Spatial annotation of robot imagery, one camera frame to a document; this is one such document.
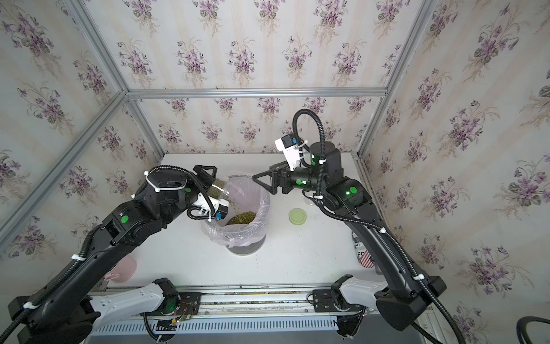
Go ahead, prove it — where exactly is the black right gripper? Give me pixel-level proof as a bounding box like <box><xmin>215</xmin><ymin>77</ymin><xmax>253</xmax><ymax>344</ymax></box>
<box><xmin>257</xmin><ymin>159</ymin><xmax>332</xmax><ymax>198</ymax></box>

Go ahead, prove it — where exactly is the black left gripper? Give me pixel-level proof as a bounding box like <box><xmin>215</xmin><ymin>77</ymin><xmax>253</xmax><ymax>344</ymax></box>
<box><xmin>162</xmin><ymin>163</ymin><xmax>216</xmax><ymax>226</ymax></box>

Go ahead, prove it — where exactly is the light green jar lid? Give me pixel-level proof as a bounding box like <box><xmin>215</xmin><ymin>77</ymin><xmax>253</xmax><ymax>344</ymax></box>
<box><xmin>289</xmin><ymin>208</ymin><xmax>307</xmax><ymax>226</ymax></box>

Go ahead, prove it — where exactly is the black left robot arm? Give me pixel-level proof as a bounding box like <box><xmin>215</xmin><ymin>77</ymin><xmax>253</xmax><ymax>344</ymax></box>
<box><xmin>1</xmin><ymin>165</ymin><xmax>227</xmax><ymax>343</ymax></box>

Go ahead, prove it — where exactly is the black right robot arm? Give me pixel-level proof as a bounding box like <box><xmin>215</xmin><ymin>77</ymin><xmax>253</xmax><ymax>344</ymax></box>
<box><xmin>253</xmin><ymin>108</ymin><xmax>465</xmax><ymax>343</ymax></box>

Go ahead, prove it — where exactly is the mesh bin with pink bag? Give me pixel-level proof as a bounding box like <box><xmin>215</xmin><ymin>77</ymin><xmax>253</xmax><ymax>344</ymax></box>
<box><xmin>202</xmin><ymin>173</ymin><xmax>271</xmax><ymax>256</ymax></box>

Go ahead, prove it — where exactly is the printed can with flag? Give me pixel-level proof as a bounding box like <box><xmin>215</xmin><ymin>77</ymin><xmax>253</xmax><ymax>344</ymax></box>
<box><xmin>352</xmin><ymin>232</ymin><xmax>375</xmax><ymax>269</ymax></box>

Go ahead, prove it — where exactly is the pink cup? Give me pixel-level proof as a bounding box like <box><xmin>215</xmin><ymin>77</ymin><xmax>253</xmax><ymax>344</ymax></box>
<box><xmin>103</xmin><ymin>255</ymin><xmax>137</xmax><ymax>283</ymax></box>

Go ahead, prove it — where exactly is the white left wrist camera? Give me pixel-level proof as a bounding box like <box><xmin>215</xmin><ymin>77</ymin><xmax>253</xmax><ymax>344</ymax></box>
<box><xmin>193</xmin><ymin>193</ymin><xmax>229</xmax><ymax>221</ymax></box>

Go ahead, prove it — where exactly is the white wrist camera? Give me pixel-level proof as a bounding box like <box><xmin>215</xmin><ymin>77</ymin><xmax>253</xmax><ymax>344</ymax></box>
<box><xmin>193</xmin><ymin>193</ymin><xmax>229</xmax><ymax>221</ymax></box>
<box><xmin>275</xmin><ymin>133</ymin><xmax>308</xmax><ymax>171</ymax></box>

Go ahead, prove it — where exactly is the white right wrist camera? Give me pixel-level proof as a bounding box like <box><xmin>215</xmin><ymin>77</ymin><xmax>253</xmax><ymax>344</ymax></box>
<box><xmin>275</xmin><ymin>133</ymin><xmax>308</xmax><ymax>171</ymax></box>

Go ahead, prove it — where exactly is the aluminium mounting rail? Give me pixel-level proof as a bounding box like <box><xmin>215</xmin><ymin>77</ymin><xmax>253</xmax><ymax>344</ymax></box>
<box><xmin>87</xmin><ymin>281</ymin><xmax>433</xmax><ymax>321</ymax></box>

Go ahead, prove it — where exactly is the white vented cable duct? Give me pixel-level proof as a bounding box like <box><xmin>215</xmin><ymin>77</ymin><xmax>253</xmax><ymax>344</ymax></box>
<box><xmin>92</xmin><ymin>315</ymin><xmax>340</xmax><ymax>336</ymax></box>

